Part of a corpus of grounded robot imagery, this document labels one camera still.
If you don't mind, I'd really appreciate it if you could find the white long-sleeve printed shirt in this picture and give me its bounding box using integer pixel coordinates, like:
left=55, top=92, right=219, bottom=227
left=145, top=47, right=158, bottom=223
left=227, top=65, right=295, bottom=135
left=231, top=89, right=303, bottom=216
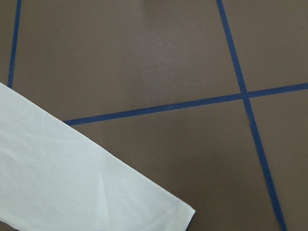
left=0, top=85, right=195, bottom=231

